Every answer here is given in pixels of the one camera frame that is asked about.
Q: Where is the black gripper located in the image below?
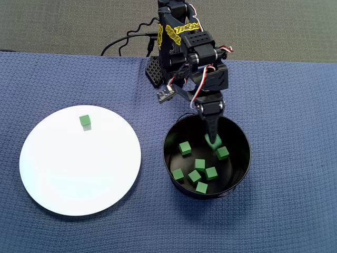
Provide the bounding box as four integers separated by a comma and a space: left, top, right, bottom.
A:
193, 64, 229, 145

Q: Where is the white round plate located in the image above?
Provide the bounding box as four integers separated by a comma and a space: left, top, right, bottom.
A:
19, 104, 142, 217

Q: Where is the black metal bucket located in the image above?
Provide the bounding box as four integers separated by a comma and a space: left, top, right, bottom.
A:
162, 112, 252, 200

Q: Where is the blue woven table cloth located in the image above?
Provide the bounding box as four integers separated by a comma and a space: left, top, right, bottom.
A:
0, 50, 337, 253

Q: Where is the red white servo wire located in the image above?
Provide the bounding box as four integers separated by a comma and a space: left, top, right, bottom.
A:
190, 46, 234, 109
187, 2, 203, 30

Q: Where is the black camera circuit board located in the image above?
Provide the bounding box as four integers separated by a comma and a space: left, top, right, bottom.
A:
157, 88, 176, 103

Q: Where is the thin black camera cable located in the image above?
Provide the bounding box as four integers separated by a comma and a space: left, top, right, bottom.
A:
118, 17, 190, 87

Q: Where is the thick black power cable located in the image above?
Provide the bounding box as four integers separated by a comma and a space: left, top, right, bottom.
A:
101, 31, 159, 57

